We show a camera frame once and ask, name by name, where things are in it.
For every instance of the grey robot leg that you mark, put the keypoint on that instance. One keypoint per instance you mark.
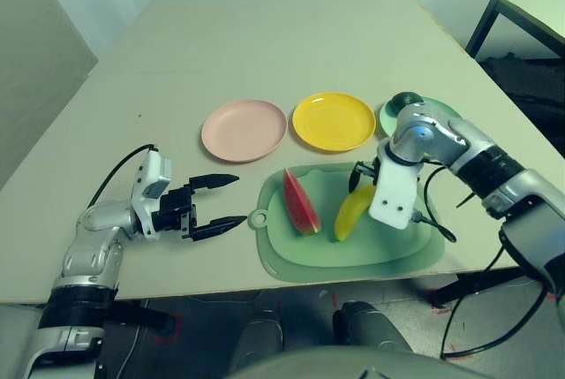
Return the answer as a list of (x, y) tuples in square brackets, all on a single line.
[(258, 339), (366, 326)]

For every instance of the large translucent green cutting board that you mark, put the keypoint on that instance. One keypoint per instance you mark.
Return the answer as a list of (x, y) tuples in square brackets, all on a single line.
[(318, 274)]

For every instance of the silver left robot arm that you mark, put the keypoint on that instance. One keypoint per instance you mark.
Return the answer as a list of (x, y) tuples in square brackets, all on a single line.
[(97, 220)]

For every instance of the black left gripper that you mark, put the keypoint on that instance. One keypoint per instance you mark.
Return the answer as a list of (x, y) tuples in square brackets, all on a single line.
[(174, 209)]

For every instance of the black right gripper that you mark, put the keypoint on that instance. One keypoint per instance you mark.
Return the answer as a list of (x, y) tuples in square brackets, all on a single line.
[(368, 170)]

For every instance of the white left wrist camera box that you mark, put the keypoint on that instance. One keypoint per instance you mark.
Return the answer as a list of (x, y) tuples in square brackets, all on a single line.
[(154, 176)]

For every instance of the grey right robot leg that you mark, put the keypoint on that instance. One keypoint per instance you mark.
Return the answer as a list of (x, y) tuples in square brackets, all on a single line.
[(366, 326)]

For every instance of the grey left robot leg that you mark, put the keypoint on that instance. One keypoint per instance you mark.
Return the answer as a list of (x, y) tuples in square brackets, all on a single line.
[(258, 339)]

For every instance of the yellow toy banana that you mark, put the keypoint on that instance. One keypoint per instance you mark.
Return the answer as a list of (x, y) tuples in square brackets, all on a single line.
[(348, 215)]

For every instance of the black table leg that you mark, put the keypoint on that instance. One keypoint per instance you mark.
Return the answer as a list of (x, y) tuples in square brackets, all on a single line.
[(476, 284), (137, 315)]

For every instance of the mint green round plate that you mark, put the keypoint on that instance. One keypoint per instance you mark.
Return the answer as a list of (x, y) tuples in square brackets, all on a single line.
[(386, 120)]

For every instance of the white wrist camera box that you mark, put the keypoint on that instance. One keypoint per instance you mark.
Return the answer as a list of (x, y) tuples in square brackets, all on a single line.
[(393, 193), (154, 176)]

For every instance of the grey robot torso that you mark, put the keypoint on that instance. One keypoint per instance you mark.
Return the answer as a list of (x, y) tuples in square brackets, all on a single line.
[(331, 366)]

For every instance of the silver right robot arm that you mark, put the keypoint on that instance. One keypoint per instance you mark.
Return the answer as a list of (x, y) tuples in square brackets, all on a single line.
[(441, 131)]

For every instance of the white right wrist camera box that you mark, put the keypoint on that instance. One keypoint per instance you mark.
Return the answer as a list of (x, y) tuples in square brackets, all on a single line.
[(393, 193)]

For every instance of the yellow round plate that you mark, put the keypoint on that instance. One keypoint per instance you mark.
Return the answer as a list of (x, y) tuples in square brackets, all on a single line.
[(331, 123)]

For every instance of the toy watermelon slice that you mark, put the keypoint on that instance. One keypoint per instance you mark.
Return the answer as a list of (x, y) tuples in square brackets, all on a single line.
[(300, 206)]

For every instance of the beige side table black frame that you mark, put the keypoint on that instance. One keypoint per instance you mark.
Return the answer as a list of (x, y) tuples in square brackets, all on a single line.
[(529, 12)]

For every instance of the dark green toy avocado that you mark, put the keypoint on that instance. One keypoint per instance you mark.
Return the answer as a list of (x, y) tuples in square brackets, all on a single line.
[(404, 100)]

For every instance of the pink round plate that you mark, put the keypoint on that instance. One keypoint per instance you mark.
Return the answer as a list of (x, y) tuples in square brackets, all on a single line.
[(243, 131)]

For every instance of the small green cutting board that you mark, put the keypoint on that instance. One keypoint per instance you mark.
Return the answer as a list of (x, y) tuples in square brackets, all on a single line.
[(375, 246)]

